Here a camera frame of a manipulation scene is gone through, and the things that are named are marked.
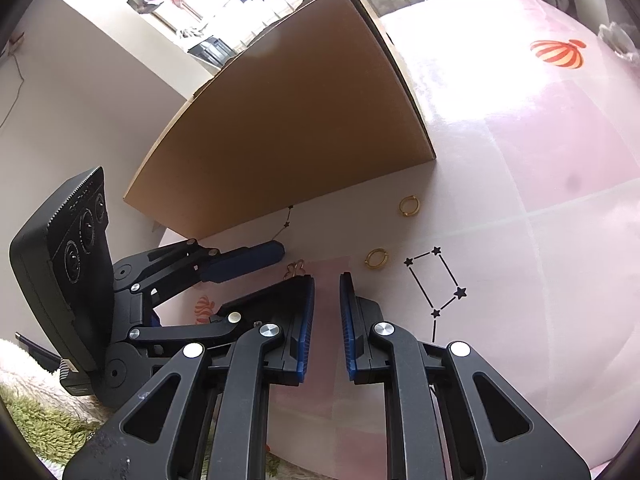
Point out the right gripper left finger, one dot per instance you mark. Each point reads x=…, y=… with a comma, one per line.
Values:
x=204, y=414

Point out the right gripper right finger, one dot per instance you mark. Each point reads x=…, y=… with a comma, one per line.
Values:
x=449, y=414

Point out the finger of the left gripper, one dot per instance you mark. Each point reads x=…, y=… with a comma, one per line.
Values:
x=245, y=259
x=286, y=303

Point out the gold butterfly earring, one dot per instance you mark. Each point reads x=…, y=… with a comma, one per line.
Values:
x=295, y=268

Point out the gold hoop earring near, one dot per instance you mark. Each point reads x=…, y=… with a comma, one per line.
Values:
x=376, y=259

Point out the gold hoop earring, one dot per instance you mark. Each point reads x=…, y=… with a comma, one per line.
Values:
x=376, y=259
x=409, y=206

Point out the green mat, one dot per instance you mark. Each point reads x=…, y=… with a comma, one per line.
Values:
x=54, y=434

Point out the white fluffy rug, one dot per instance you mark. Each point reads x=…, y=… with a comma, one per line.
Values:
x=22, y=375

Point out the gold hoop earring far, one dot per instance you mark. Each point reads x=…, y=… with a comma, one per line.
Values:
x=409, y=206

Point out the brown cardboard box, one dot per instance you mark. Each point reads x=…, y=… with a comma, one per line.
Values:
x=319, y=101

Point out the pink printed bed sheet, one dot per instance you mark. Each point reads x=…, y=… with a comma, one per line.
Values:
x=526, y=245

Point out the white plastic bag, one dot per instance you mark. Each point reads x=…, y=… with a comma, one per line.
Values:
x=620, y=42

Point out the black left camera box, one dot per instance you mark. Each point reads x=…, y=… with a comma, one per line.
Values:
x=61, y=262

